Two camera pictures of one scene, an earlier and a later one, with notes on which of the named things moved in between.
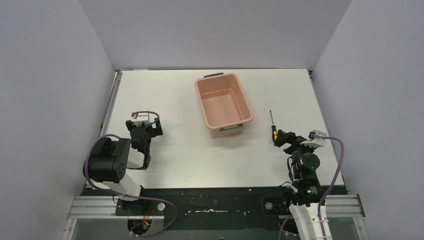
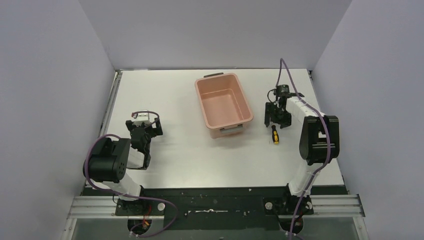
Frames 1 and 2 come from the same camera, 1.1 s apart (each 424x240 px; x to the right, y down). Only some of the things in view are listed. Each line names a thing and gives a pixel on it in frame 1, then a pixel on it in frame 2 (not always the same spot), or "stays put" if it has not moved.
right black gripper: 289,137 to 284,122
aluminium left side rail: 118,74 stays put
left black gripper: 142,127 stays put
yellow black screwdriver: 274,129 stays put
